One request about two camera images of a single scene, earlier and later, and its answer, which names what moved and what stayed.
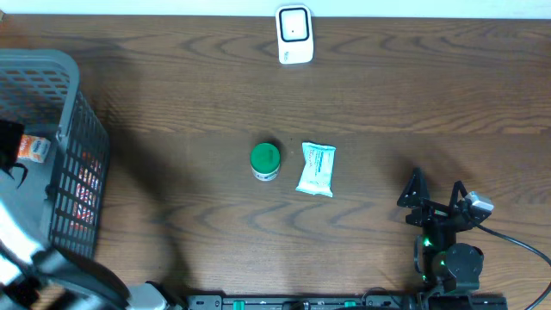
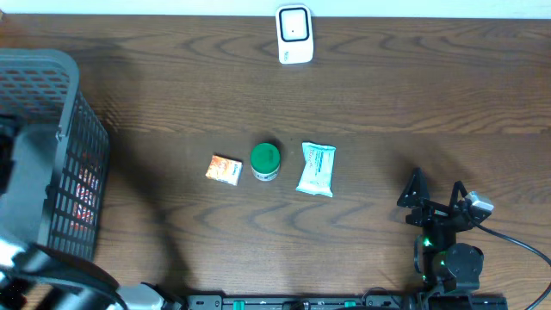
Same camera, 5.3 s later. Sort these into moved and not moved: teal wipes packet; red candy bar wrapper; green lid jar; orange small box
Moved: orange small box
Not moved: teal wipes packet; red candy bar wrapper; green lid jar
